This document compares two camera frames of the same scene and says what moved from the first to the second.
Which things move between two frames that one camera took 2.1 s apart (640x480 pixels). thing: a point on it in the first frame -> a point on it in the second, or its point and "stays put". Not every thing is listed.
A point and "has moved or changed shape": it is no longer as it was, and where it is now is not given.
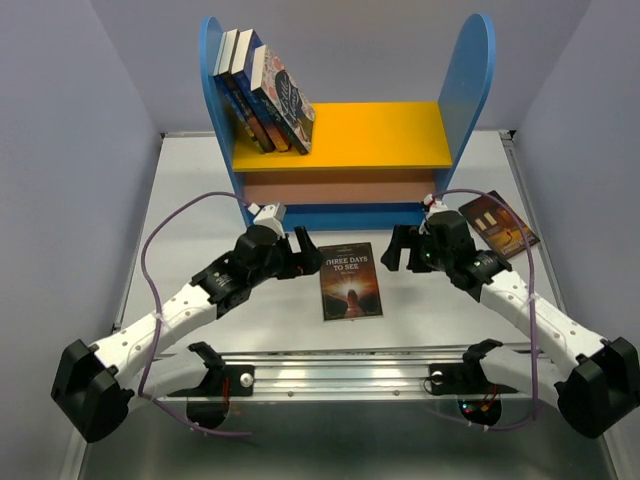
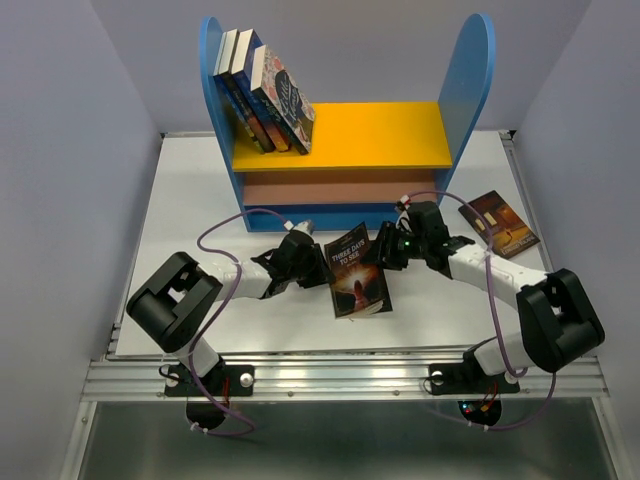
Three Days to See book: (350, 288) has moved or changed shape
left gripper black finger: (305, 243) -> (322, 275)
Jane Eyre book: (242, 72) stays put
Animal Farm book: (231, 100) stays put
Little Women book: (284, 98) stays put
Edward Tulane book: (494, 227) stays put
